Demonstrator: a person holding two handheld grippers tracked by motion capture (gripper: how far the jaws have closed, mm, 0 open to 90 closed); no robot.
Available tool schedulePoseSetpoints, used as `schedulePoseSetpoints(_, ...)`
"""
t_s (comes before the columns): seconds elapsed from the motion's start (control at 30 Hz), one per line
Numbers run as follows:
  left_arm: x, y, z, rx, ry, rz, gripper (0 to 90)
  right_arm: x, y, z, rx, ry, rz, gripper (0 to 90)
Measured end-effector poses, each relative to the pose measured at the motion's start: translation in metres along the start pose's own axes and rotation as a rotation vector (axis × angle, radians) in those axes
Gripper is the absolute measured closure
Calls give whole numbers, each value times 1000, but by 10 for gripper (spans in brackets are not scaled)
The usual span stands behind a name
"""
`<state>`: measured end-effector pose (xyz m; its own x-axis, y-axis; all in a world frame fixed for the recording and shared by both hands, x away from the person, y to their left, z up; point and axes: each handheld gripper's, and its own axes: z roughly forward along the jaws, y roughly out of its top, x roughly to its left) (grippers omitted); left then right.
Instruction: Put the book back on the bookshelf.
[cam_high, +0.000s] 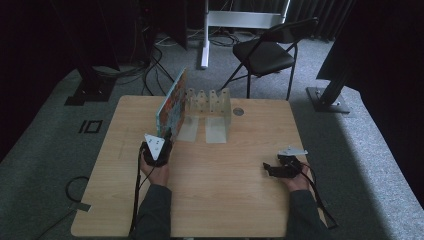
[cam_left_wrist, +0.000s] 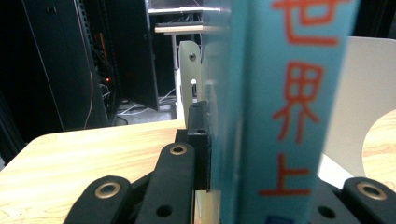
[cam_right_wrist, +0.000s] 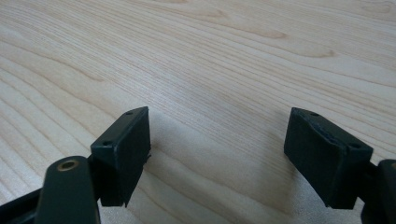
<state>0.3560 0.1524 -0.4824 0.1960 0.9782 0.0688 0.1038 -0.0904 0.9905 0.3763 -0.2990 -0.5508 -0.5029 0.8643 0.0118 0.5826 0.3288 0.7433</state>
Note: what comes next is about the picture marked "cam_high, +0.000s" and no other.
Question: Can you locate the black folding chair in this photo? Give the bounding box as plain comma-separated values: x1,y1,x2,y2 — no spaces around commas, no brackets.
219,17,320,101

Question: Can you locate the colourful picture book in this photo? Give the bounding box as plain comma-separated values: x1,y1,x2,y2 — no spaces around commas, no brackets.
155,67,189,143

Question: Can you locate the hand-held gripper cable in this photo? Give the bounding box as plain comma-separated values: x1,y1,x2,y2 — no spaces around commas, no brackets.
128,149,157,235
293,161,340,231

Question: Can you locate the black cable loop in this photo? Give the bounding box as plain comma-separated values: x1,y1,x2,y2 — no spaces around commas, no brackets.
64,175,90,204

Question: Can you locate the black stand with base plate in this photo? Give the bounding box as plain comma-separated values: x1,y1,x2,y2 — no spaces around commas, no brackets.
305,0,359,115
49,0,122,107

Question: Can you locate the person's left hand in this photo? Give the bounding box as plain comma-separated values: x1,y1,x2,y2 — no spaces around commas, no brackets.
138,150,170,187

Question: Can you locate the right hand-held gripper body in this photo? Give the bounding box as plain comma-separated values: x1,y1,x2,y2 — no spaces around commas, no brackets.
275,145,309,179

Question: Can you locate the left hand-held gripper cable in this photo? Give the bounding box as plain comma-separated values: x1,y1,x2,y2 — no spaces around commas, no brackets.
128,149,157,235

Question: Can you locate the white metal stand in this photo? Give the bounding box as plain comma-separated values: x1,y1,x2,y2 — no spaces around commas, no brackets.
199,0,292,70

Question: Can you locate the right hand-held gripper cable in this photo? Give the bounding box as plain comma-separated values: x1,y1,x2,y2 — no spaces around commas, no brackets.
293,161,340,231

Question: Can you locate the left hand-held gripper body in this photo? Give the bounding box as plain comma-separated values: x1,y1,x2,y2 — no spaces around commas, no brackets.
139,133,172,168

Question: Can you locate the grey tape piece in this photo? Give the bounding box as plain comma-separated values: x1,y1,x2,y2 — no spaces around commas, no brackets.
68,201,92,213

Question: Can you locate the clear acrylic book rack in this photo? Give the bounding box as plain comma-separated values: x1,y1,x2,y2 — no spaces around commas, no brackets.
175,87,233,145

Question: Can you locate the bundle of black floor cables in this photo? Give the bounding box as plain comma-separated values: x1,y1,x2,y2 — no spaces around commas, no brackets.
93,29,241,97

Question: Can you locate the dark curtain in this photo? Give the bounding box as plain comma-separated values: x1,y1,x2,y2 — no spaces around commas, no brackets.
286,0,356,42

